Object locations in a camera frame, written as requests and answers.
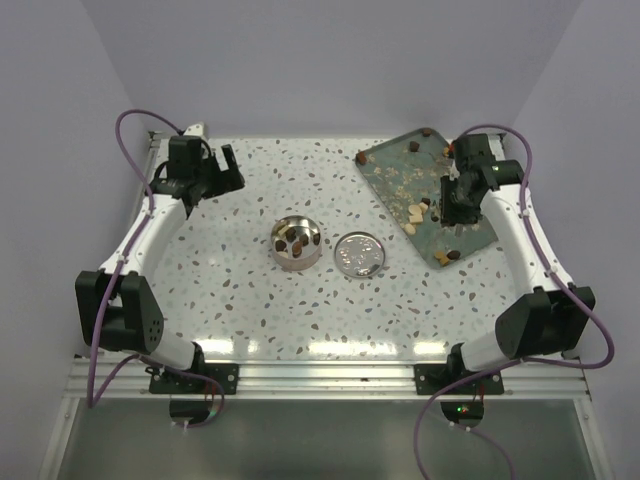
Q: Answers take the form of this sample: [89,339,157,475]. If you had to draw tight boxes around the aluminium rail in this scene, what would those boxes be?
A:
[64,360,589,400]

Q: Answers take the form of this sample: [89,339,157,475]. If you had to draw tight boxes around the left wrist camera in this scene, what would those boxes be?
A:
[184,122,208,138]

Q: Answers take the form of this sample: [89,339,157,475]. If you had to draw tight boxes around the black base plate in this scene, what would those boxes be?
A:
[413,363,505,396]
[145,363,240,395]

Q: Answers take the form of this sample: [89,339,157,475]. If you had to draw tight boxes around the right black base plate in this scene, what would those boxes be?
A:
[413,363,505,396]

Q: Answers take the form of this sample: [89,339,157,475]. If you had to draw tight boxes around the chocolates at tray corner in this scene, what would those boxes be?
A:
[434,250,461,266]

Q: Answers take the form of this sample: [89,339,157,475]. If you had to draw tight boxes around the green floral metal tray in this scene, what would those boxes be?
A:
[355,127,497,269]

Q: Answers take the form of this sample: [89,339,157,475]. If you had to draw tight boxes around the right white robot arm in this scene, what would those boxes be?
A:
[439,133,595,393]

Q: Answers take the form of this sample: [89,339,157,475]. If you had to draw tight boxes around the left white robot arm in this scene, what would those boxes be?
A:
[75,135,245,393]

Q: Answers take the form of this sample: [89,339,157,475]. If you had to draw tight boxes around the round silver tin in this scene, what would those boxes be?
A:
[270,215,323,272]

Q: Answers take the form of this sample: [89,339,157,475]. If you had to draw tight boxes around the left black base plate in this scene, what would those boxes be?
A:
[145,363,240,395]

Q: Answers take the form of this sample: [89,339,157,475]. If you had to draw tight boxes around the round silver tin lid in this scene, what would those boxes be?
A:
[334,231,386,278]

